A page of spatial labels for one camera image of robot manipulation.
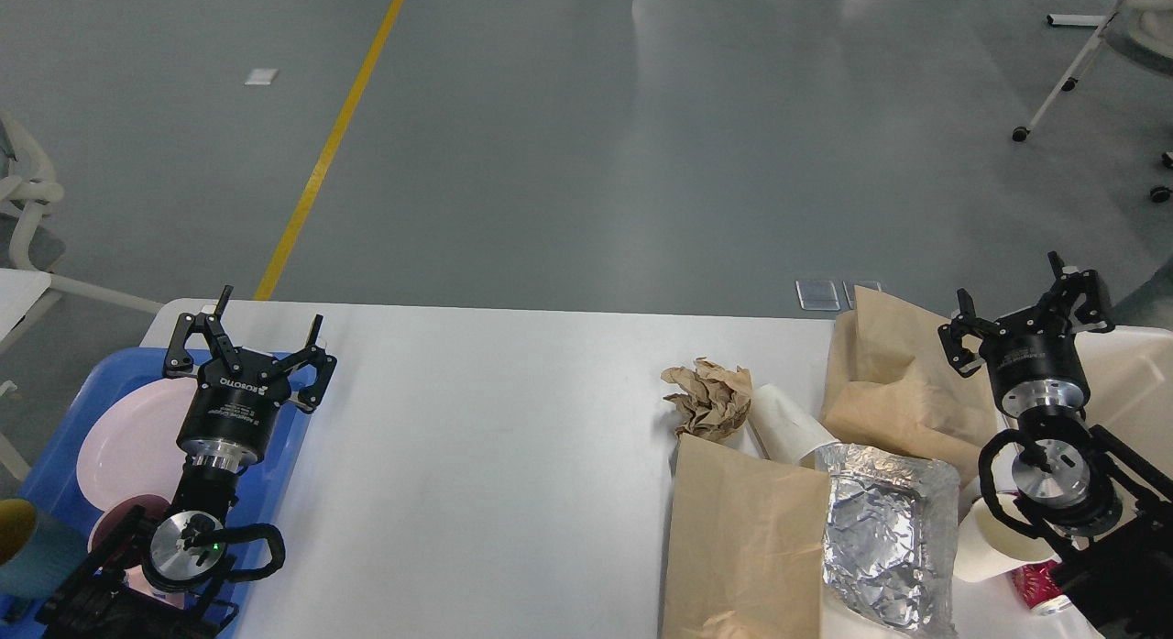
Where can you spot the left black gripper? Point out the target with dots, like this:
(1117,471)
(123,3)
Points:
(233,413)

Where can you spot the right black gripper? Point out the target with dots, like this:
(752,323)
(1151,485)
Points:
(1041,367)

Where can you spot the pink plate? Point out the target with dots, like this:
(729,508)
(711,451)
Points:
(131,449)

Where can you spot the teal green mug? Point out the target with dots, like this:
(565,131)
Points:
(38,553)

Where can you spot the brown paper bag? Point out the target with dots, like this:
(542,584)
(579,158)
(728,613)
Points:
(889,385)
(746,546)

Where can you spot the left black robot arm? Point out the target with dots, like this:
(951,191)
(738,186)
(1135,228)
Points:
(163,578)

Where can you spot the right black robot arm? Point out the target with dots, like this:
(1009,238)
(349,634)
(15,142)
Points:
(1102,508)

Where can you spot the beige plastic bin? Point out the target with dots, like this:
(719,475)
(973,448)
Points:
(1129,377)

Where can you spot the clear floor plate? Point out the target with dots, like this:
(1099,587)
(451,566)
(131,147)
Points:
(820,295)

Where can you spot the blue plastic tray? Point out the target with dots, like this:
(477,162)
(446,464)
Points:
(52,484)

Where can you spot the white paper cup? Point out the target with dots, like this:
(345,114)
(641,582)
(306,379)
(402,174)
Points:
(783,430)
(987,548)

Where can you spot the white side table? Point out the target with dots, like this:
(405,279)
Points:
(20,292)

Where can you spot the crumpled aluminium foil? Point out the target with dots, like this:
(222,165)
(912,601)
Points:
(890,541)

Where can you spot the red soda can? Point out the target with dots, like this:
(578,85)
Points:
(1037,589)

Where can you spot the crumpled brown paper ball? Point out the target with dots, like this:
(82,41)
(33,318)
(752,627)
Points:
(713,402)

